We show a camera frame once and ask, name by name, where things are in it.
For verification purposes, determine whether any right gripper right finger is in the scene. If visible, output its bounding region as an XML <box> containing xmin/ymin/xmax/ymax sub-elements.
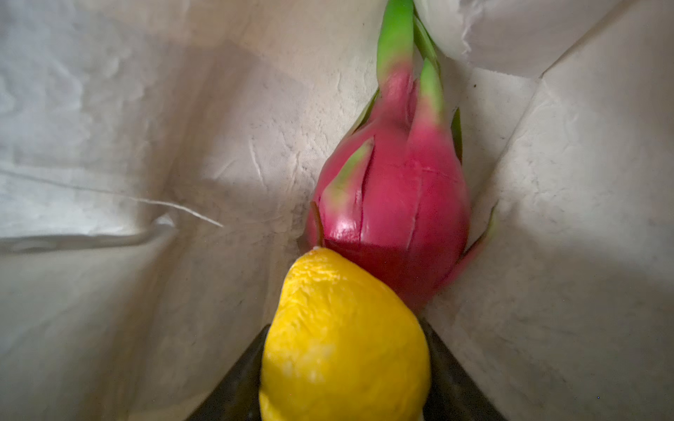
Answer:
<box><xmin>419</xmin><ymin>319</ymin><xmax>507</xmax><ymax>421</ymax></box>

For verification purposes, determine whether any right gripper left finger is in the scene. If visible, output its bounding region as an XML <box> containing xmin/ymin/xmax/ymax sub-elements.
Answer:
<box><xmin>185</xmin><ymin>324</ymin><xmax>270</xmax><ymax>421</ymax></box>

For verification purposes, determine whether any yellow lemon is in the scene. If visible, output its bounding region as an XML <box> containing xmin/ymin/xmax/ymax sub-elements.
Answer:
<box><xmin>259</xmin><ymin>247</ymin><xmax>431</xmax><ymax>420</ymax></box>

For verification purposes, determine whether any pink dragon fruit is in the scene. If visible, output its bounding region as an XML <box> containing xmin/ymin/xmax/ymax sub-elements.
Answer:
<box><xmin>300</xmin><ymin>1</ymin><xmax>491</xmax><ymax>312</ymax></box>

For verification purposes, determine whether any cream canvas grocery bag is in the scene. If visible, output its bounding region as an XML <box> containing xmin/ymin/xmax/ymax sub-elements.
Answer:
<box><xmin>1</xmin><ymin>1</ymin><xmax>673</xmax><ymax>420</ymax></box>

